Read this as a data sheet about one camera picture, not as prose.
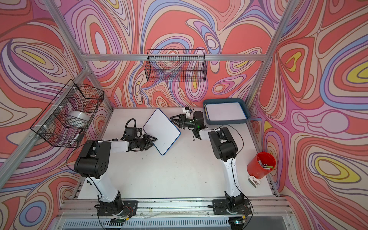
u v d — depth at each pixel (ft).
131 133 2.63
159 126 3.48
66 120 2.29
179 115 2.92
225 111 3.74
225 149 1.98
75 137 2.35
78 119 2.28
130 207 2.40
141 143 2.77
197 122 2.66
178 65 3.14
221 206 2.41
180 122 2.86
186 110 3.06
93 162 1.64
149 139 2.93
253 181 2.63
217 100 3.85
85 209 2.46
